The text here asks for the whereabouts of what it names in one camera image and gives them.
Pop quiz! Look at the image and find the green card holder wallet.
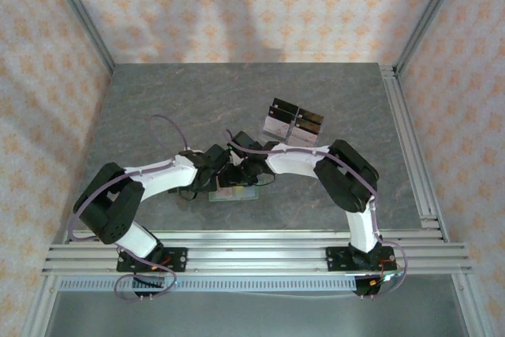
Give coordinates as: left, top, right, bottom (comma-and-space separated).
208, 183, 260, 204

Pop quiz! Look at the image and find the clear acrylic card stand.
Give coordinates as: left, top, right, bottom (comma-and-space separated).
260, 95, 325, 148

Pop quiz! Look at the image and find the black credit card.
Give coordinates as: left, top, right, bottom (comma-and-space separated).
298, 107, 325, 125
294, 116, 321, 136
267, 104, 295, 123
272, 95, 300, 114

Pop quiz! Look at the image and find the wide aluminium mounting beam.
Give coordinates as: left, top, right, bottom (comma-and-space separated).
41, 242, 473, 277

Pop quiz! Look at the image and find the black electronics box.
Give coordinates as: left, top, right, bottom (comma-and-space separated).
353, 273, 395, 299
132, 275, 166, 299

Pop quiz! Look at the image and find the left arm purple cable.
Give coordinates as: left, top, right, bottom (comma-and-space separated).
67, 114, 190, 303

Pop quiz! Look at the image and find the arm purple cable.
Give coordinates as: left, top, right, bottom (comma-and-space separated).
225, 128, 408, 299
67, 114, 190, 303

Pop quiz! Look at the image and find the aluminium table edge rail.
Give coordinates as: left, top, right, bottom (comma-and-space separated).
64, 229, 451, 245

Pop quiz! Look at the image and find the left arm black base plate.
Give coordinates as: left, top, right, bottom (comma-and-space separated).
116, 247, 188, 274

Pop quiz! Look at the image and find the grey slotted cable duct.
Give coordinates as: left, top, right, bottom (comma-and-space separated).
58, 276, 358, 294

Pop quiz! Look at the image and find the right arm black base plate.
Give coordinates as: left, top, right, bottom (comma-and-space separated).
324, 245, 396, 273

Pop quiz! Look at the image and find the aluminium side rail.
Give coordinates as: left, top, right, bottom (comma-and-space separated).
378, 63, 451, 243

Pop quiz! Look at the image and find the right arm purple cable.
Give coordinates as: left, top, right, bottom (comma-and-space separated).
225, 128, 408, 299

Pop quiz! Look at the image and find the aluminium frame post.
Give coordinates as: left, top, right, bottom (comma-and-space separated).
393, 0, 469, 77
41, 0, 117, 76

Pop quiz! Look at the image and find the aluminium frame leg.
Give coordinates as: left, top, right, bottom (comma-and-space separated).
449, 273, 495, 337
21, 275, 60, 337

